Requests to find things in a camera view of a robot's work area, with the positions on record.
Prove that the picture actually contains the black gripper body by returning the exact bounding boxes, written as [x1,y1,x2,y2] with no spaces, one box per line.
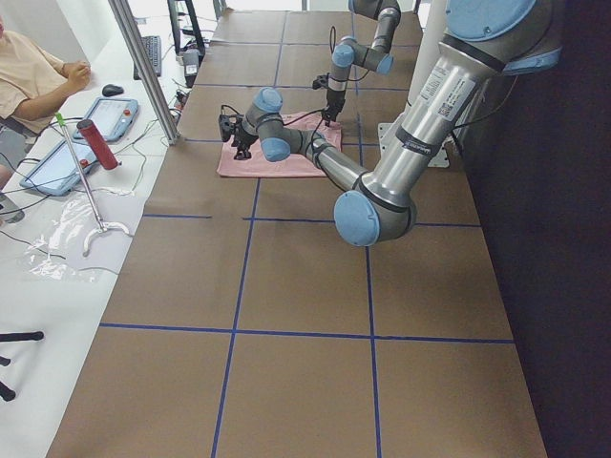
[232,123,258,152]
[325,88,346,115]

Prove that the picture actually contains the pink Snoopy t-shirt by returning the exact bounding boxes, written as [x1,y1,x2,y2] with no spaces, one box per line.
[217,112,343,178]

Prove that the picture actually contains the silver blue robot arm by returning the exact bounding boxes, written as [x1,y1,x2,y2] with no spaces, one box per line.
[312,0,401,126]
[219,1,565,246]

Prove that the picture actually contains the black box with label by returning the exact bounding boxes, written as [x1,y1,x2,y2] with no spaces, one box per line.
[182,49,200,88]

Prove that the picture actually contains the black keyboard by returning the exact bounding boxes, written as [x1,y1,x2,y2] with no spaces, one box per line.
[141,35,162,76]

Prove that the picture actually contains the black computer mouse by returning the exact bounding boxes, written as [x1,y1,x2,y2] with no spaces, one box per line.
[102,84,124,97]

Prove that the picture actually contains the red cylinder bottle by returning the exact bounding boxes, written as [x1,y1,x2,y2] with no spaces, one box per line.
[76,118,119,170]

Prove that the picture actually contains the metal rod white hook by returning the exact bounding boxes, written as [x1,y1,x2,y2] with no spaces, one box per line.
[54,112,134,258]

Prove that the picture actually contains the lower teach pendant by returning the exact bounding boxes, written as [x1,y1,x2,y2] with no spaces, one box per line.
[19,140,81,197]

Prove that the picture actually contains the clear plastic bag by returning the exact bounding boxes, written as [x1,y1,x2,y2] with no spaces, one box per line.
[21,195,101,283]

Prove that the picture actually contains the seated person beige shirt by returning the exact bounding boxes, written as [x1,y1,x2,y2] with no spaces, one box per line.
[0,11,93,192]

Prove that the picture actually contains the black tripod legs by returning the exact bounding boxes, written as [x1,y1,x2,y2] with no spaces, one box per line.
[0,329,45,403]

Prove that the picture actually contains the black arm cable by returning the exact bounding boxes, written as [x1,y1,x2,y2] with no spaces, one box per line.
[327,26,371,82]
[219,104,345,177]

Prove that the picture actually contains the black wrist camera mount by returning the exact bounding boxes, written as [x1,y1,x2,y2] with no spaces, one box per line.
[218,114,242,143]
[311,73,329,90]

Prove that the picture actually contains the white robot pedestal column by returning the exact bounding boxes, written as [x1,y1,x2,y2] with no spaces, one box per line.
[378,0,447,155]

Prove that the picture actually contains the aluminium frame post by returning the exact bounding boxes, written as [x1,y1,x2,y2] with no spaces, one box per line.
[108,0,179,145]

